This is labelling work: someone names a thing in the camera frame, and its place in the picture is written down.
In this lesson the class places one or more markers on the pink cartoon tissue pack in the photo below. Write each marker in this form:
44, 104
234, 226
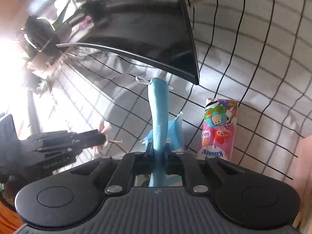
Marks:
217, 126

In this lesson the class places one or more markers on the black office chair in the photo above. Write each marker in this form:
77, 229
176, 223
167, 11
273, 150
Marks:
41, 33

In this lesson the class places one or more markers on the pale pink cloth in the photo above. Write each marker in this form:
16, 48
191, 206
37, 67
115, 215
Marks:
105, 126

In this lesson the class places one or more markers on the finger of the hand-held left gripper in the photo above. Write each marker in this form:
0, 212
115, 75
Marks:
85, 143
87, 134

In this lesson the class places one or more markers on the light blue face mask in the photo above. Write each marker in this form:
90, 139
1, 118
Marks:
176, 131

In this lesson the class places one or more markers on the pink cardboard box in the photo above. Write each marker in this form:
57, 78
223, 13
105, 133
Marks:
304, 165

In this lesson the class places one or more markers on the black computer monitor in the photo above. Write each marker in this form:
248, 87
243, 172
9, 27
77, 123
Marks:
146, 29

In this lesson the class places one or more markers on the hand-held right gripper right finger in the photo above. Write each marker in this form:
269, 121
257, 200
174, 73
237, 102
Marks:
166, 152

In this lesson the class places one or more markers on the brown cardboard box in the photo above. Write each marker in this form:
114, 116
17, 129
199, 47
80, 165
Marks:
41, 62

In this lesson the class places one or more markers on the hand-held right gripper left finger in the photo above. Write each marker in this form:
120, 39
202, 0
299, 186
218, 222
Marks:
150, 151

